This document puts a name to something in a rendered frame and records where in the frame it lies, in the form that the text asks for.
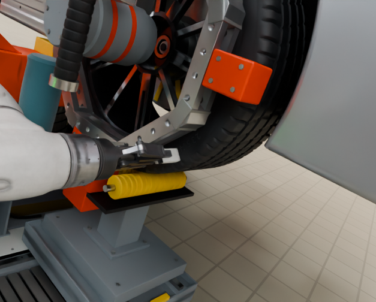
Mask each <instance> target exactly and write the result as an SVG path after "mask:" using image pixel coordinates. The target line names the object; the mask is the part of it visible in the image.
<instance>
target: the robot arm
mask: <svg viewBox="0 0 376 302"><path fill-rule="evenodd" d="M178 161H180V157H179V153H178V149H177V148H176V149H165V148H164V146H163V145H159V144H152V143H144V142H143V141H140V140H139V141H136V144H135V146H124V145H118V146H115V145H114V144H113V143H112V142H111V141H109V140H108V139H106V138H91V137H90V136H88V135H86V134H65V133H60V132H59V133H51V132H46V131H45V130H44V128H43V127H41V126H39V125H37V124H35V123H34V122H32V121H30V120H29V119H28V118H26V117H25V115H24V114H23V111H22V109H21V108H20V106H19V105H18V103H17V102H16V100H15V99H14V98H13V97H12V96H11V95H10V93H9V92H8V91H7V90H6V89H5V88H4V87H3V86H2V85H1V84H0V201H11V200H20V199H24V198H31V197H36V196H39V195H43V194H46V193H48V192H50V191H53V190H57V189H66V188H73V187H77V186H85V185H87V184H89V183H91V182H93V181H96V180H105V179H108V178H110V177H111V176H112V175H113V174H114V172H115V171H121V170H129V169H133V168H141V167H145V166H146V165H152V164H154V163H155V164H165V163H173V162H178Z"/></svg>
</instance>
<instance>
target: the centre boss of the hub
mask: <svg viewBox="0 0 376 302"><path fill-rule="evenodd" d="M171 45H172V41H171V38H170V37H169V36H168V35H162V36H160V37H159V38H158V39H157V43H156V46H155V49H154V52H155V54H156V56H157V58H158V59H165V58H166V57H167V56H168V55H169V52H170V49H171Z"/></svg>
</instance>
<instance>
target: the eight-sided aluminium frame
mask: <svg viewBox="0 0 376 302"><path fill-rule="evenodd" d="M206 2H207V5H208V12H207V16H206V19H205V21H204V25H203V28H202V30H201V34H200V36H199V39H198V42H197V45H196V48H195V51H194V54H193V57H192V60H191V63H190V66H189V69H188V72H187V76H186V78H185V81H184V85H183V87H182V90H181V94H180V96H179V99H178V103H177V105H176V107H175V109H173V110H172V111H170V112H168V113H166V114H165V115H163V116H161V117H159V118H157V119H156V120H154V121H153V122H151V123H149V124H147V125H145V126H144V127H142V128H140V129H138V130H137V131H135V132H133V133H132V134H130V135H128V136H127V135H125V134H124V133H122V132H120V131H119V130H118V129H116V128H115V127H113V126H111V125H110V124H109V123H107V122H106V121H105V120H103V119H102V118H100V117H98V116H97V115H96V114H94V112H93V109H92V104H91V99H90V96H89V91H88V86H87V83H86V79H85V74H84V70H83V65H82V62H81V63H80V64H81V66H80V70H79V76H78V79H77V80H78V81H79V82H80V83H79V87H78V90H77V92H68V91H64V90H62V97H63V100H64V106H65V111H66V112H65V115H66V117H67V119H68V123H69V124H70V125H71V126H72V128H74V127H76V128H77V129H78V130H79V131H80V132H81V133H82V134H86V135H88V136H90V137H91V138H106V139H108V140H109V141H111V142H112V143H113V144H114V145H115V146H118V145H124V146H135V144H136V141H139V140H140V141H143V142H144V143H152V144H159V145H165V144H167V143H169V142H171V141H173V140H175V139H177V138H179V137H181V136H183V135H185V134H187V133H189V132H191V131H196V130H197V129H198V128H199V127H201V126H203V125H205V123H206V120H207V117H208V115H210V113H211V111H210V110H211V107H212V104H213V101H214V99H215V96H216V92H215V91H214V90H211V89H209V88H206V87H204V86H203V85H202V82H203V79H204V76H205V74H206V70H207V68H208V65H209V62H210V59H211V57H212V53H213V51H214V49H219V50H222V51H225V52H228V53H232V50H233V47H234V44H235V42H236V39H237V36H238V34H239V31H241V30H242V23H243V20H244V18H245V14H246V13H245V10H244V7H243V0H206Z"/></svg>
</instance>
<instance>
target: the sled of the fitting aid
mask: <svg viewBox="0 0 376 302"><path fill-rule="evenodd" d="M43 220H44V218H42V219H36V220H32V221H26V222H25V227H24V231H23V236H22V241H23V242H24V244H25V245H26V247H27V248H28V249H29V251H30V252H31V253H32V255H33V256H34V258H35V259H36V260H37V262H38V263H39V265H41V267H42V269H43V270H44V271H45V272H46V274H47V275H48V277H49V278H50V280H51V281H52V282H53V284H54V285H55V286H56V288H57V289H58V291H59V292H60V293H61V295H62V296H63V297H64V299H65V300H66V302H106V301H105V300H104V299H103V298H102V296H101V295H100V294H99V293H98V292H97V290H96V289H95V288H94V287H93V286H92V284H91V283H90V282H89V281H88V279H87V278H86V277H85V276H84V275H83V273H82V272H81V271H80V270H79V269H78V267H77V266H76V265H75V263H73V261H72V260H71V259H70V257H69V256H68V255H67V254H66V253H65V252H64V250H63V249H62V248H61V247H60V245H58V243H57V242H56V240H55V239H54V238H53V237H52V236H51V235H50V233H49V232H48V231H47V230H46V229H45V227H44V226H43ZM197 285H198V283H197V282H196V281H195V280H194V279H193V278H192V277H191V276H190V275H189V274H188V273H186V272H185V271H184V273H183V274H181V275H179V276H177V277H175V278H173V279H171V280H169V281H167V282H165V283H162V284H160V285H158V286H156V287H154V288H152V289H150V290H148V291H146V292H144V293H142V294H140V295H138V296H136V297H134V298H132V299H130V300H128V301H126V302H189V301H191V299H192V297H193V295H194V292H195V289H196V287H197Z"/></svg>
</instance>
